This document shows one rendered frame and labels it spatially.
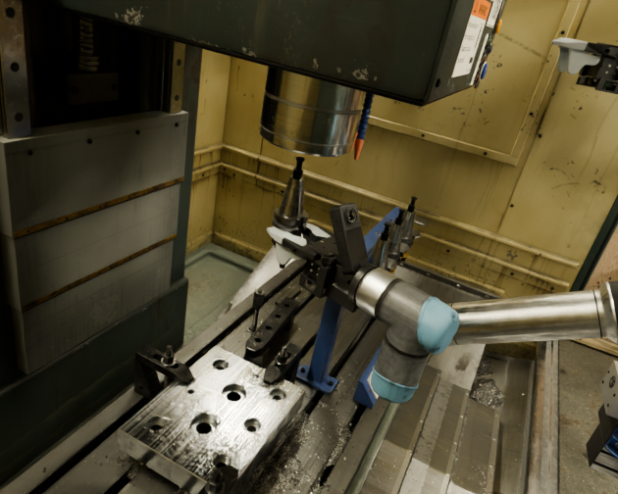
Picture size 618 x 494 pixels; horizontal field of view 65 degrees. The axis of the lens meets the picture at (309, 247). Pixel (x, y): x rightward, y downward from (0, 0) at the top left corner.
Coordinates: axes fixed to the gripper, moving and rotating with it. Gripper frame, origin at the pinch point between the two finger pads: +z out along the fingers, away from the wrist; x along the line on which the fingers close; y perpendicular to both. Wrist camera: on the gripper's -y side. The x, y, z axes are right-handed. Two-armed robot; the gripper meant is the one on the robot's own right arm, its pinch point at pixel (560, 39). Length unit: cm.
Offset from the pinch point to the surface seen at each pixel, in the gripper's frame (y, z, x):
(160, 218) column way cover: 58, 75, 21
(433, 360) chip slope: 102, -16, 30
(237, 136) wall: 58, 60, 109
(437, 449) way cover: 98, -3, -11
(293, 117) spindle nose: 18, 49, -22
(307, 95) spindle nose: 14, 47, -23
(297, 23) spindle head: 5, 51, -26
